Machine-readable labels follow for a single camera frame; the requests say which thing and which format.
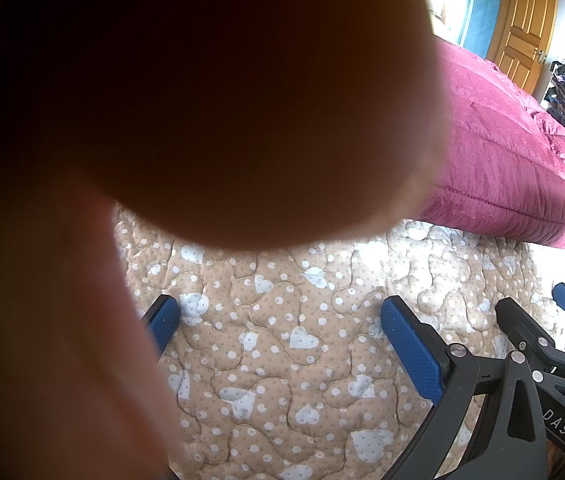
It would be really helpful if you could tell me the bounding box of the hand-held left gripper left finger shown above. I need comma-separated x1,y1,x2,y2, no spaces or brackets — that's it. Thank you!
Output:
143,294,182,358

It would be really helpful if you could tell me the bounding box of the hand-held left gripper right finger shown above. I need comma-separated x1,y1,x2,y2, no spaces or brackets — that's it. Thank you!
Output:
380,295,549,480

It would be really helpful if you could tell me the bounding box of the maroon quilted jacket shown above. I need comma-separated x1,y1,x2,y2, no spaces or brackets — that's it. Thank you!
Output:
415,40,565,253

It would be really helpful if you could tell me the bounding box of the person's left hand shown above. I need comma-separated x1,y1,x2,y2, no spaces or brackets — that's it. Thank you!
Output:
0,0,456,480

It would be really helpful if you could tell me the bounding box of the beige heart-print quilted blanket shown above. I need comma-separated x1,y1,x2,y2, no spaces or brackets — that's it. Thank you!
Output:
112,205,565,480

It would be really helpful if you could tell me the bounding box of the wooden door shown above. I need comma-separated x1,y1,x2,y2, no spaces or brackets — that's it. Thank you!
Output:
486,0,560,96

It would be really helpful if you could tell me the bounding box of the glass door panel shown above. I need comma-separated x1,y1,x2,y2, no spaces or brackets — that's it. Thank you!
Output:
452,0,507,59

